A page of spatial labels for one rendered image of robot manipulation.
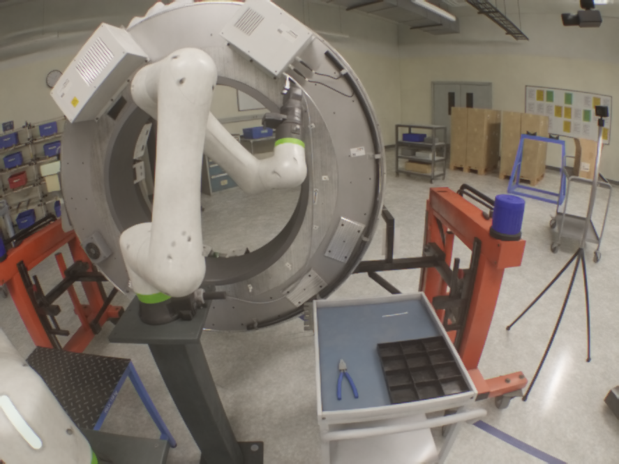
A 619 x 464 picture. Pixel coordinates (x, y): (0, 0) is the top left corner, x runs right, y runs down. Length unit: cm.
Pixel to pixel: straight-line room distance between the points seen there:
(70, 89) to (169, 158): 75
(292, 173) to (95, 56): 82
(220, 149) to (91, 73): 60
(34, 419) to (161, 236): 42
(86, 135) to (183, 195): 90
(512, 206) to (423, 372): 62
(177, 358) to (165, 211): 47
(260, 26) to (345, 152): 53
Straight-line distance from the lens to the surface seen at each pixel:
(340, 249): 129
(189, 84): 65
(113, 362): 138
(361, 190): 123
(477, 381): 163
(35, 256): 196
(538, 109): 945
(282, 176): 92
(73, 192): 159
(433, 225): 182
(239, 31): 110
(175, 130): 65
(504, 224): 119
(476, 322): 146
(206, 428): 124
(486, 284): 136
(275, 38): 108
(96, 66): 125
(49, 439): 47
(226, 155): 92
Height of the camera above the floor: 141
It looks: 22 degrees down
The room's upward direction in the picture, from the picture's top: 4 degrees counter-clockwise
